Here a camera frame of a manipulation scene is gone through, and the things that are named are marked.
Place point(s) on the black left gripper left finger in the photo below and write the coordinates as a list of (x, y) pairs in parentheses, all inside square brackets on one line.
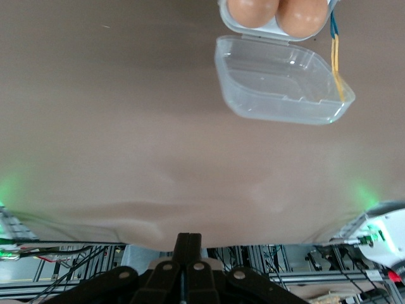
[(167, 282)]

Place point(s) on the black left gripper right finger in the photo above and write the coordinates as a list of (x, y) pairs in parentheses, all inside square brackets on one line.
[(202, 282)]

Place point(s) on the clear plastic egg box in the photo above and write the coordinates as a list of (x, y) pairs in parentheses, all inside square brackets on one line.
[(269, 79)]

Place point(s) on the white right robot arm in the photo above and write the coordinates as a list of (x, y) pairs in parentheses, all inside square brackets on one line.
[(389, 234)]

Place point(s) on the brown egg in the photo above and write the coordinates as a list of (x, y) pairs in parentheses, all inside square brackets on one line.
[(250, 9), (302, 16)]

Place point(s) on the brown table cover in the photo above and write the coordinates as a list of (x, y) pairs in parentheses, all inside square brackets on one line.
[(126, 126)]

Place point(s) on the red base button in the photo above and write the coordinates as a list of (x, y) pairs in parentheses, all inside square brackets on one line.
[(397, 275)]

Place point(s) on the aluminium frame structure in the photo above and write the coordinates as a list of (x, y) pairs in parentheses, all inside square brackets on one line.
[(316, 278)]

